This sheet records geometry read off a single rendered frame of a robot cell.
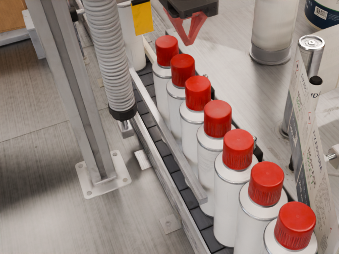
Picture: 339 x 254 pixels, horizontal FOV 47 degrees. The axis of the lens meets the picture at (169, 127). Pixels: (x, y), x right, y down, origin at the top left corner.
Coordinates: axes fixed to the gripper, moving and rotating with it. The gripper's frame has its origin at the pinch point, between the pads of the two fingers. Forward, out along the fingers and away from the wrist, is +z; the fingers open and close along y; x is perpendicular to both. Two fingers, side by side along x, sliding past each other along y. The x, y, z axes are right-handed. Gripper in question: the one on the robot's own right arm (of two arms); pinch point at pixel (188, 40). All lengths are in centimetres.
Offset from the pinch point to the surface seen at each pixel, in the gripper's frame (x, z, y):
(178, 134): 8.6, 5.3, -14.7
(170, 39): 6.1, -6.9, -7.7
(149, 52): 3.3, 10.2, 13.8
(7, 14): 30, 12, 50
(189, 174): 10.2, 5.3, -22.3
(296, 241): 7.6, -5.4, -40.6
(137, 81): 10.1, 5.4, 0.1
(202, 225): 10.2, 13.5, -26.0
